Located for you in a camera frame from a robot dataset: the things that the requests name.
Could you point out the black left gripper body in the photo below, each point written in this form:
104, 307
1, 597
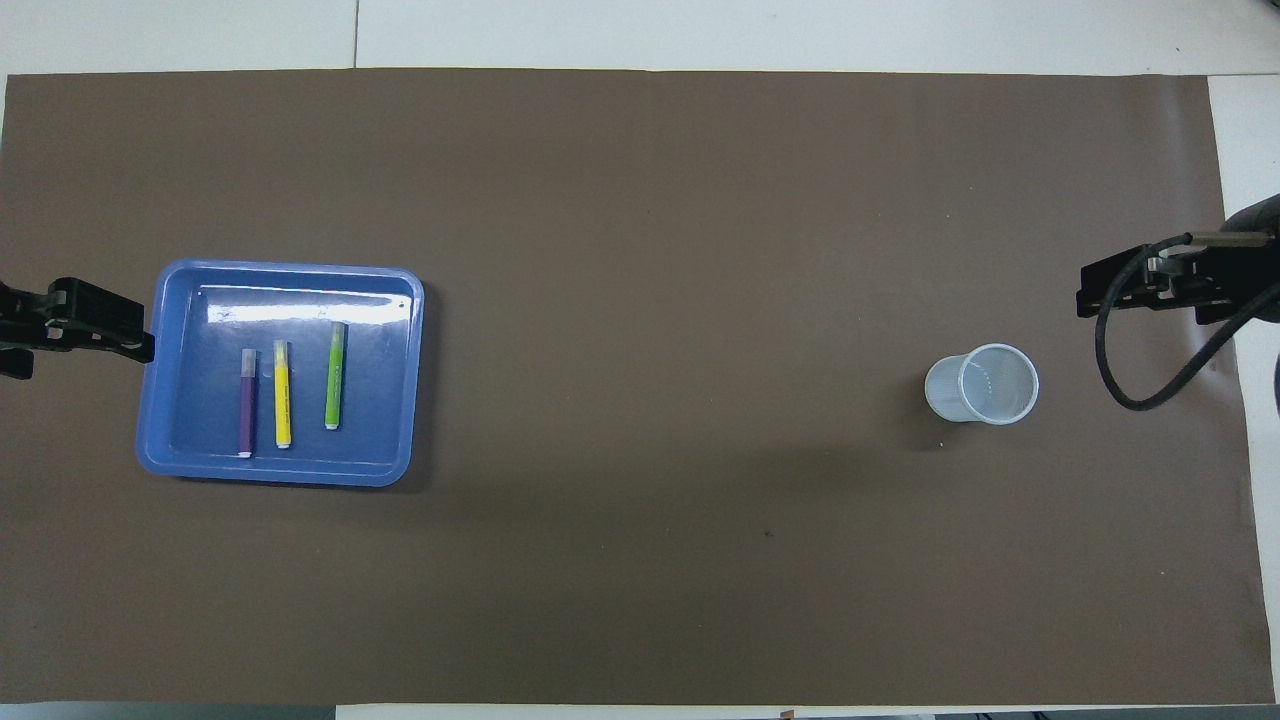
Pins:
20, 325

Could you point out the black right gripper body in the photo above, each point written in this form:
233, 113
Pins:
1258, 275

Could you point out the purple marker pen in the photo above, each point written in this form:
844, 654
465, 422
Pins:
246, 410

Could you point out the yellow marker pen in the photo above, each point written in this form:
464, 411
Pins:
283, 400

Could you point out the green marker pen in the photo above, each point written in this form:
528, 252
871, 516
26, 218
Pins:
335, 380

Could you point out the blue plastic tray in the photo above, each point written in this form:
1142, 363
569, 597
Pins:
380, 400

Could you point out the clear plastic cup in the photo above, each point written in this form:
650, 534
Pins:
985, 385

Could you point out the brown table mat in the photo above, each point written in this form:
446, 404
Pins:
640, 200

